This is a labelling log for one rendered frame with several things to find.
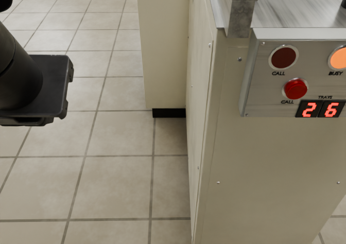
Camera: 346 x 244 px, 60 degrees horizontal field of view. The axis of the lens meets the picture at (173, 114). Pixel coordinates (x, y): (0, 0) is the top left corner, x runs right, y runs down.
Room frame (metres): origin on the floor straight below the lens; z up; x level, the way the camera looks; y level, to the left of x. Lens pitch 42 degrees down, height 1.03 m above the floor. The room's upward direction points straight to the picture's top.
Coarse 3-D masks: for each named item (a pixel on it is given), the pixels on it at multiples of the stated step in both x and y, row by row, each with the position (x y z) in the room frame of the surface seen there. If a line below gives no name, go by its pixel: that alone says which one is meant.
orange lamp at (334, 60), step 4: (344, 48) 0.35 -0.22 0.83; (336, 52) 0.35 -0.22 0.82; (340, 52) 0.35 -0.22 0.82; (344, 52) 0.35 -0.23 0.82; (336, 56) 0.35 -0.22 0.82; (340, 56) 0.35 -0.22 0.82; (344, 56) 0.35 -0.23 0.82; (332, 60) 0.35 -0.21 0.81; (336, 60) 0.35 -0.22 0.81; (340, 60) 0.35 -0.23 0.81; (344, 60) 0.35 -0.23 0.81; (332, 64) 0.35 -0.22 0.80; (336, 64) 0.35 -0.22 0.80; (340, 64) 0.35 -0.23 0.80; (344, 64) 0.35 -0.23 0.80
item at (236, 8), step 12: (228, 0) 0.37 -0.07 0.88; (240, 0) 0.34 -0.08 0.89; (252, 0) 0.34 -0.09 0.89; (228, 12) 0.36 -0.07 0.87; (240, 12) 0.35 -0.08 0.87; (252, 12) 0.35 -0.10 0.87; (228, 24) 0.35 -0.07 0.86; (240, 24) 0.35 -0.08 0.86; (228, 36) 0.35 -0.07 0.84; (240, 36) 0.35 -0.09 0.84
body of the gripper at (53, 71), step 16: (16, 48) 0.21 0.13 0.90; (16, 64) 0.21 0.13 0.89; (32, 64) 0.23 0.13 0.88; (48, 64) 0.25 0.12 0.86; (64, 64) 0.25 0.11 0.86; (0, 80) 0.19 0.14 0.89; (16, 80) 0.20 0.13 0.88; (32, 80) 0.22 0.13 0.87; (48, 80) 0.24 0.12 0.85; (64, 80) 0.24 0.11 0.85; (0, 96) 0.20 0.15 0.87; (16, 96) 0.20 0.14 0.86; (32, 96) 0.22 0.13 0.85; (48, 96) 0.22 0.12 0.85; (64, 96) 0.22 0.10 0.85; (0, 112) 0.21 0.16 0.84; (16, 112) 0.21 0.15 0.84; (32, 112) 0.21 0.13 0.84; (48, 112) 0.21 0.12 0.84; (64, 112) 0.21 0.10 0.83
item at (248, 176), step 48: (192, 0) 0.90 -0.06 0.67; (288, 0) 0.47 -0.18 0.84; (336, 0) 0.47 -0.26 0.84; (192, 48) 0.80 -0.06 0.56; (240, 48) 0.38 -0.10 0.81; (192, 96) 0.70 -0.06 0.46; (192, 144) 0.60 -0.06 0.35; (240, 144) 0.38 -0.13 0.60; (288, 144) 0.38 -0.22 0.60; (336, 144) 0.38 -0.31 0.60; (192, 192) 0.51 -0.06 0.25; (240, 192) 0.38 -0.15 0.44; (288, 192) 0.38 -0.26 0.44; (336, 192) 0.38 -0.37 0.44; (192, 240) 0.41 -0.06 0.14; (240, 240) 0.38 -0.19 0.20; (288, 240) 0.38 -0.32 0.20
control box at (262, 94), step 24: (264, 48) 0.35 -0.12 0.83; (312, 48) 0.35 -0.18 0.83; (336, 48) 0.35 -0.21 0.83; (264, 72) 0.35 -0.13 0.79; (288, 72) 0.35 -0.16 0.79; (312, 72) 0.35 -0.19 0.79; (336, 72) 0.35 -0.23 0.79; (240, 96) 0.37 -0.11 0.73; (264, 96) 0.35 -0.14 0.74; (312, 96) 0.35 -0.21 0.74; (336, 96) 0.35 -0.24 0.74
